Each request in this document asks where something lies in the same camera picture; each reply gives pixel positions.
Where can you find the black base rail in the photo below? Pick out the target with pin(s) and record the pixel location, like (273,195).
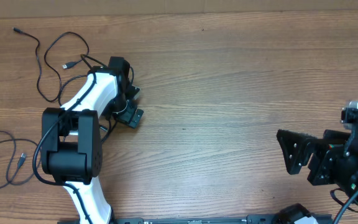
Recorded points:
(250,219)

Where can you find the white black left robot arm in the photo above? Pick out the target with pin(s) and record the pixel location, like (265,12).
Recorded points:
(70,149)

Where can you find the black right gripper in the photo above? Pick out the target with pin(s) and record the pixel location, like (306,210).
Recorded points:
(330,158)

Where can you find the cardboard back wall panel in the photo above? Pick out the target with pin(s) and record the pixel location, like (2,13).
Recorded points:
(65,8)

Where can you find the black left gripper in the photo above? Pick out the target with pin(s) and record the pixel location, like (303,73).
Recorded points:
(126,116)

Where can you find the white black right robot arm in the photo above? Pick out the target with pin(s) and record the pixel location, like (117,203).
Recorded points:
(333,159)

